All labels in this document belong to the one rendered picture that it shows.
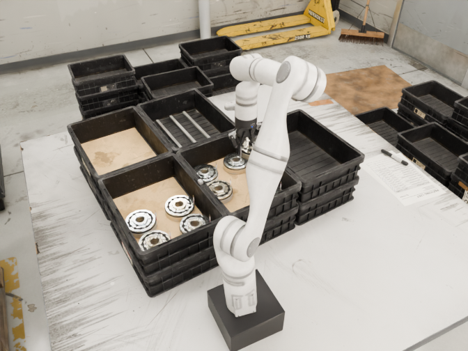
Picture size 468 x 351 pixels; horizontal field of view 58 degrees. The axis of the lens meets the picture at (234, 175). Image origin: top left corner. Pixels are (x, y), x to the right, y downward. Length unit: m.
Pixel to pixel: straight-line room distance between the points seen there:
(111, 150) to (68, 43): 2.92
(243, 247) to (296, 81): 0.41
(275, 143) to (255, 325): 0.54
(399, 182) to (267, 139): 1.03
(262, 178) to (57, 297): 0.84
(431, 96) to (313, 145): 1.67
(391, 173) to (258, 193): 1.05
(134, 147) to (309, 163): 0.73
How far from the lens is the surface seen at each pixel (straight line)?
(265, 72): 1.18
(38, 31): 4.61
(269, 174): 1.01
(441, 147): 2.84
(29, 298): 2.51
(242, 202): 1.54
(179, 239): 1.29
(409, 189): 1.92
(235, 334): 1.26
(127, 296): 1.48
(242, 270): 1.13
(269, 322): 1.30
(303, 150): 1.79
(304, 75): 1.01
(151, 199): 1.57
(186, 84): 2.99
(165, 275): 1.38
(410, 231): 1.74
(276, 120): 1.01
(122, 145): 1.86
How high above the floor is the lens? 1.89
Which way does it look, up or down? 40 degrees down
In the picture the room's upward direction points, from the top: straight up
